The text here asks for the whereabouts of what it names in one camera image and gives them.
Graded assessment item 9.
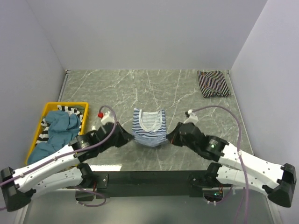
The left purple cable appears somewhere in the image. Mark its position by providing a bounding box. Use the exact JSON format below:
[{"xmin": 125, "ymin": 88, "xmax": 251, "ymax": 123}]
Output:
[{"xmin": 0, "ymin": 105, "xmax": 117, "ymax": 210}]

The yellow plastic bin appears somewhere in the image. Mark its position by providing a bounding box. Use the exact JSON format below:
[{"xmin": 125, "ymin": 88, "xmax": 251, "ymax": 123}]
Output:
[{"xmin": 25, "ymin": 102, "xmax": 89, "ymax": 165}]

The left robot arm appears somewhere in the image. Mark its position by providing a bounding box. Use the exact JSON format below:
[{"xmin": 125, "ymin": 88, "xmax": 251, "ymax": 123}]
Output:
[{"xmin": 0, "ymin": 122, "xmax": 134, "ymax": 212}]

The blue white striped tank top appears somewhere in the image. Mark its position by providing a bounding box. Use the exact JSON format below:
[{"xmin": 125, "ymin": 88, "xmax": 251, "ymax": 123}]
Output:
[{"xmin": 132, "ymin": 108, "xmax": 167, "ymax": 147}]

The black base beam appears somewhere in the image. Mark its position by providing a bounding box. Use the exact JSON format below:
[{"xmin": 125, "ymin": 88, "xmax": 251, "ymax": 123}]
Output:
[{"xmin": 78, "ymin": 170, "xmax": 228, "ymax": 198}]

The aluminium rail frame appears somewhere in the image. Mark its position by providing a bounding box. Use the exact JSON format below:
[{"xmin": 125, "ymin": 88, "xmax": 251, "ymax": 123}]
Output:
[{"xmin": 15, "ymin": 187, "xmax": 275, "ymax": 224}]

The wide striped black white top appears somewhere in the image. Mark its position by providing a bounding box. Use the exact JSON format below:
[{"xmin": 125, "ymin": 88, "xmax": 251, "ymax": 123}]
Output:
[{"xmin": 36, "ymin": 105, "xmax": 83, "ymax": 144}]

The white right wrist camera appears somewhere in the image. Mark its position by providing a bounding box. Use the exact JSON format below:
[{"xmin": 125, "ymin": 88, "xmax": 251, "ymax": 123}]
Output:
[{"xmin": 183, "ymin": 109, "xmax": 199, "ymax": 125}]

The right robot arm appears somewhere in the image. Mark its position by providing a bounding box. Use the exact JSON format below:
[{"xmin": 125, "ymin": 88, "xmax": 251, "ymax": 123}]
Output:
[{"xmin": 166, "ymin": 123, "xmax": 297, "ymax": 208}]

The black white striped tank top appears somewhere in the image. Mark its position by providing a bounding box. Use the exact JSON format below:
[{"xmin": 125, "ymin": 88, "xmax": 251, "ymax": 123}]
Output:
[{"xmin": 198, "ymin": 70, "xmax": 231, "ymax": 98}]

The teal tank top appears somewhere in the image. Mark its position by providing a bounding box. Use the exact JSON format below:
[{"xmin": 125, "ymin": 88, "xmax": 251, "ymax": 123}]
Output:
[{"xmin": 27, "ymin": 109, "xmax": 83, "ymax": 165}]

